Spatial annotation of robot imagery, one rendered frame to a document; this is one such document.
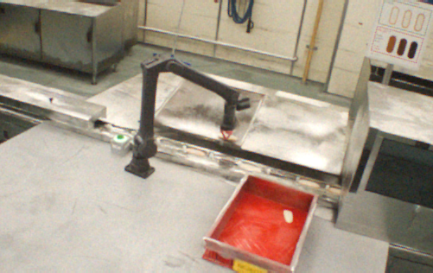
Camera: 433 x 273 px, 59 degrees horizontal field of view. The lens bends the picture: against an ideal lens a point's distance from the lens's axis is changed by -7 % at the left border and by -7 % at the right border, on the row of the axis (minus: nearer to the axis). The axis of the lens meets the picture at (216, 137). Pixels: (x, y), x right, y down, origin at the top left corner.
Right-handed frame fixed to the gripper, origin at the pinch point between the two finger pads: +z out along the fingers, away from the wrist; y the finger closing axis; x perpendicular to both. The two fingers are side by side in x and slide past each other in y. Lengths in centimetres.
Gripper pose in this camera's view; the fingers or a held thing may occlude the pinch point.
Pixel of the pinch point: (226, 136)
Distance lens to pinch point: 204.7
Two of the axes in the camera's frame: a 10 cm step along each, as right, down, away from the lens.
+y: 2.5, -6.0, 7.6
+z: -0.6, 7.7, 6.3
